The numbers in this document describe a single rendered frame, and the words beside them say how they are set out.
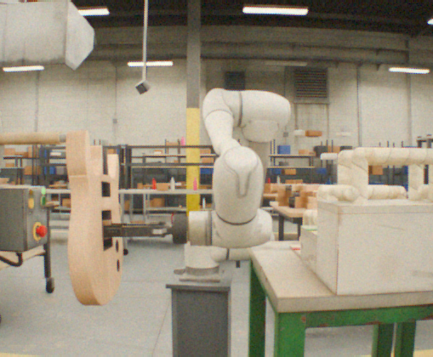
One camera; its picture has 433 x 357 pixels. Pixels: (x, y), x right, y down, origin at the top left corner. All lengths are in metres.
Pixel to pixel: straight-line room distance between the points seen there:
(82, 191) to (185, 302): 0.89
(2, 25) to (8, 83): 13.29
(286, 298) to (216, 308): 0.90
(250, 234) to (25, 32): 0.67
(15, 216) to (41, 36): 0.59
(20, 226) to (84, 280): 0.45
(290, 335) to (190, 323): 0.92
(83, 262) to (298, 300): 0.44
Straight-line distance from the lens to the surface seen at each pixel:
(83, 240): 0.81
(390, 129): 13.48
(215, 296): 1.57
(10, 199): 1.22
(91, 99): 12.77
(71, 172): 0.83
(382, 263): 0.75
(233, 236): 0.88
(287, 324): 0.74
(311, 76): 12.77
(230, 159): 0.76
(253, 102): 1.31
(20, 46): 0.86
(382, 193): 0.92
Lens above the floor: 1.16
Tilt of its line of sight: 1 degrees down
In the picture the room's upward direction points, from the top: straight up
